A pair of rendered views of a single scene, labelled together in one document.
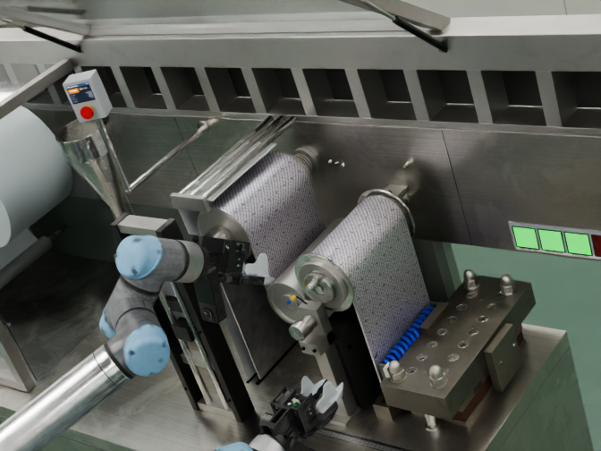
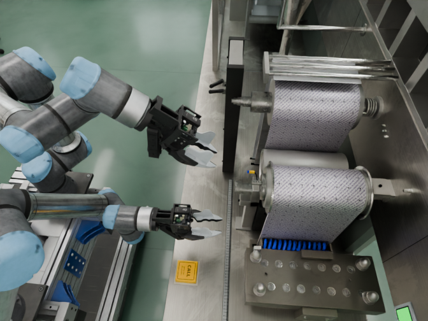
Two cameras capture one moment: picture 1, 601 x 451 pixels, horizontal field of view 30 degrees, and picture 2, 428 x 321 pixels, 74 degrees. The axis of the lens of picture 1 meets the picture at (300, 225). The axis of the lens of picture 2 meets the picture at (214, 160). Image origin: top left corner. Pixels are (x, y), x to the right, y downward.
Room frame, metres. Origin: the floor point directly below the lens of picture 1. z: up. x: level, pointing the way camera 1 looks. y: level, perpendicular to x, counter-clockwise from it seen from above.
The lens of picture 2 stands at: (1.61, -0.21, 1.95)
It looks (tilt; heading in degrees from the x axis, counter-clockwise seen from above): 55 degrees down; 48
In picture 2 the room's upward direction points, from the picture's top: straight up
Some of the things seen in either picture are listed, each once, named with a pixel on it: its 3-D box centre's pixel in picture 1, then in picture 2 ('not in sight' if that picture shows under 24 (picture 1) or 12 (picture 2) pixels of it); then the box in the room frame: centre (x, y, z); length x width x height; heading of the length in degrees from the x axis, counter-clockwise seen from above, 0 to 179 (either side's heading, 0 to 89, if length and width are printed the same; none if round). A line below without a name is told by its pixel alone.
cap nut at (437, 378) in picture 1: (436, 374); (260, 288); (1.83, -0.16, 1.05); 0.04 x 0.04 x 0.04
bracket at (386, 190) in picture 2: (392, 192); (381, 187); (2.19, -0.22, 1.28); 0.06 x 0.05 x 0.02; 134
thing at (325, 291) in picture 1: (320, 285); (263, 186); (1.98, 0.00, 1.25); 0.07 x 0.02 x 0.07; 44
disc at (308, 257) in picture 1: (324, 282); (268, 186); (1.99, -0.01, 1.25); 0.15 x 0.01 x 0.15; 44
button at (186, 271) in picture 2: not in sight; (186, 271); (1.71, 0.05, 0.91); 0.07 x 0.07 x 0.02; 44
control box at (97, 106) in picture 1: (86, 97); not in sight; (2.40, 0.36, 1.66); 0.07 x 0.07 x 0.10; 70
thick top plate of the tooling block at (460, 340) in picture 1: (461, 342); (309, 280); (1.97, -0.25, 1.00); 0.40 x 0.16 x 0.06; 134
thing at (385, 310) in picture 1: (393, 304); (302, 229); (2.03, -0.14, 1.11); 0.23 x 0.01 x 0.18; 134
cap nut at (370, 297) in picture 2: (507, 282); (372, 296); (2.05, -0.39, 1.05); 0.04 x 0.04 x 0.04
